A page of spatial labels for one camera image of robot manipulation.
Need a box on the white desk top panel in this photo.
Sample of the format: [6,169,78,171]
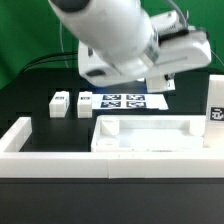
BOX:
[91,115,205,153]

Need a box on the sheet with four markers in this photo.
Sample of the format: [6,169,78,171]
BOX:
[92,94,168,110]

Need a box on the black cable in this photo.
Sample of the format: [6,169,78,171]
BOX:
[20,51,80,75]
[23,57,80,73]

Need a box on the black cable lower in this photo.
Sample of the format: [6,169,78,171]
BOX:
[23,57,80,73]

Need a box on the black cable upper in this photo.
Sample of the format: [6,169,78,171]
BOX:
[20,51,80,75]

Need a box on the thin white cable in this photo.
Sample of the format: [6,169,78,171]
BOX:
[59,19,69,69]

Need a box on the white U-shaped fence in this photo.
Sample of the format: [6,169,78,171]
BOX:
[0,117,224,179]

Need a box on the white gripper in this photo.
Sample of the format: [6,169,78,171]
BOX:
[78,11,211,87]

